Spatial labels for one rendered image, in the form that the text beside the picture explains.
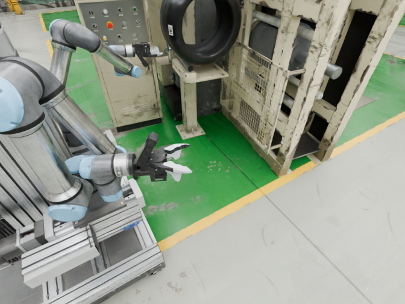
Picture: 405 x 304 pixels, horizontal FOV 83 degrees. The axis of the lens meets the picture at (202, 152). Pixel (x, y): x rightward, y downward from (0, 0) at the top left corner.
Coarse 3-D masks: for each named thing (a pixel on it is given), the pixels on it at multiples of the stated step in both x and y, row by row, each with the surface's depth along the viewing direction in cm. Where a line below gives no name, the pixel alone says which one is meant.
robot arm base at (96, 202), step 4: (92, 192) 95; (96, 192) 96; (92, 196) 96; (96, 196) 97; (100, 196) 98; (92, 200) 97; (96, 200) 97; (100, 200) 98; (92, 204) 97; (96, 204) 98; (100, 204) 99; (104, 204) 101; (88, 208) 98; (92, 208) 98; (96, 208) 99; (100, 208) 100
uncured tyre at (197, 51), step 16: (176, 0) 139; (192, 0) 140; (224, 0) 170; (160, 16) 157; (176, 16) 143; (224, 16) 178; (240, 16) 160; (176, 32) 149; (224, 32) 183; (176, 48) 157; (192, 48) 186; (208, 48) 189; (224, 48) 168; (208, 64) 175
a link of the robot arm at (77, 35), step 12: (72, 24) 114; (72, 36) 114; (84, 36) 116; (96, 36) 121; (84, 48) 120; (96, 48) 122; (108, 48) 129; (108, 60) 133; (120, 60) 138; (132, 72) 148
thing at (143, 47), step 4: (132, 44) 154; (136, 44) 153; (140, 44) 154; (144, 44) 157; (148, 44) 158; (136, 48) 154; (140, 48) 155; (144, 48) 154; (148, 48) 155; (136, 52) 156; (140, 52) 157; (144, 52) 156; (148, 52) 158; (144, 56) 157
